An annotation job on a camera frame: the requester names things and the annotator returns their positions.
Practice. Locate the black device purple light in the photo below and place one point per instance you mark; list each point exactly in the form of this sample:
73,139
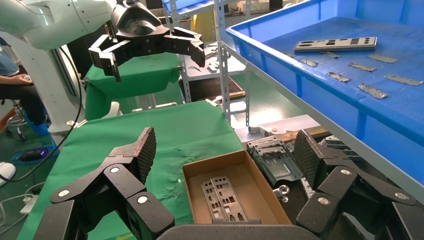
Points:
33,154

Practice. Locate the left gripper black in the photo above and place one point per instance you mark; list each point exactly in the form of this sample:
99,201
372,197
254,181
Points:
137,22

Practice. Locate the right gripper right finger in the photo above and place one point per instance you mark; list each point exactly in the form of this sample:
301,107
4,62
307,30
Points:
338,185

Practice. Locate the metal stool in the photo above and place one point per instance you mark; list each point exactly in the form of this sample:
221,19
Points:
15,119

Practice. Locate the white power strip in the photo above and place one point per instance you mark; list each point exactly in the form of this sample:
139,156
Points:
29,204

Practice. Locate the person's hand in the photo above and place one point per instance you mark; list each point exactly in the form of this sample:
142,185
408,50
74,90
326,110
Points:
19,80

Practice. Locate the wooden batten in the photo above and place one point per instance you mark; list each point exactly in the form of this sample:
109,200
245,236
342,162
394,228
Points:
285,136

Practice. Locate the yellow sheet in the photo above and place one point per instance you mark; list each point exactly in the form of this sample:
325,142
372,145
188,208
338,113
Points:
205,21

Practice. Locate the seated person blue shirt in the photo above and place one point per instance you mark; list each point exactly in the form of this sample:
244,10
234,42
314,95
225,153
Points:
20,99

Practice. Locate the long silver I/O shield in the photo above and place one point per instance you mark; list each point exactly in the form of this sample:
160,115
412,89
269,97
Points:
299,47

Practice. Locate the white flat panel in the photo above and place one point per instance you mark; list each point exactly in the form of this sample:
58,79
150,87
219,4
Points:
298,122

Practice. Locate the white plastic chair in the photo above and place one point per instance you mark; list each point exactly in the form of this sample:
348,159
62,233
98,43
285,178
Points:
114,109

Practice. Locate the black parts tray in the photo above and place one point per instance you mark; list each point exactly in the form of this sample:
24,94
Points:
294,202

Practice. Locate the small blue plastic bin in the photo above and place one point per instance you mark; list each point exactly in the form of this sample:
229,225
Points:
185,5

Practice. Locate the yellow tape strip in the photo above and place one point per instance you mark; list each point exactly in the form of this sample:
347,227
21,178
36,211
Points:
121,236

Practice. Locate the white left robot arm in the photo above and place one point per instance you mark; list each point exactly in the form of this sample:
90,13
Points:
66,20

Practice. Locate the blue shoe cover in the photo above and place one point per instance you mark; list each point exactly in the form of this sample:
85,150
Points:
39,128

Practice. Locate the person's bare forearm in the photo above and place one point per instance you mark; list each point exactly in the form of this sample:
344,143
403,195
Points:
7,80

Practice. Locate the small green table cloth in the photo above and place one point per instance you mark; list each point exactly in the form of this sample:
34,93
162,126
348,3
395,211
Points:
145,76

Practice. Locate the silver metal bracket part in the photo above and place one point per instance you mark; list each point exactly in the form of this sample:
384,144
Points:
278,165

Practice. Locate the grey pipe elbow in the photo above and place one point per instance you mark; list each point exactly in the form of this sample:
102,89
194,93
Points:
256,130

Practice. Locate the dark board wooden edge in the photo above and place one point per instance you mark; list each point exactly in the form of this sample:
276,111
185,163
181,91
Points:
212,87

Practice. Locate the white table frame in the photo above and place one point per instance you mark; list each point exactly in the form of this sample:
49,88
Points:
150,99

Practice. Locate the grey slotted metal shelf rack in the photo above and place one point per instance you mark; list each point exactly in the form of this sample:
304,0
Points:
226,82

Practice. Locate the silver I/O shield plate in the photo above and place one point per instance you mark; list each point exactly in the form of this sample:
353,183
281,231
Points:
306,188
215,180
205,184
290,145

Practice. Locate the brown cardboard box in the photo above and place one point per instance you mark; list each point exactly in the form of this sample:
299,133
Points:
258,198

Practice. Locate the white round floor base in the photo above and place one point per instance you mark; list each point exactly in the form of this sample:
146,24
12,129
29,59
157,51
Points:
6,172

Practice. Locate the large blue plastic bin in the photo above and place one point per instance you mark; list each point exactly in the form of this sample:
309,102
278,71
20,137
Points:
381,126

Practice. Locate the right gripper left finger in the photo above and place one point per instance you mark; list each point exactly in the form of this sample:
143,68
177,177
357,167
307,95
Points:
126,185

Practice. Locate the dark stacked metal plates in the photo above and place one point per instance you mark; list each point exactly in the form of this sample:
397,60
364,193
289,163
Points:
338,145

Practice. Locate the grey foil strip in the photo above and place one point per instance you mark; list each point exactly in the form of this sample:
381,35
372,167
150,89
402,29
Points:
338,76
372,90
382,58
361,67
290,54
330,55
403,80
308,62

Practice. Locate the small white handheld device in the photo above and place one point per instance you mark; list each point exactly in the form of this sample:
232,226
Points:
28,78

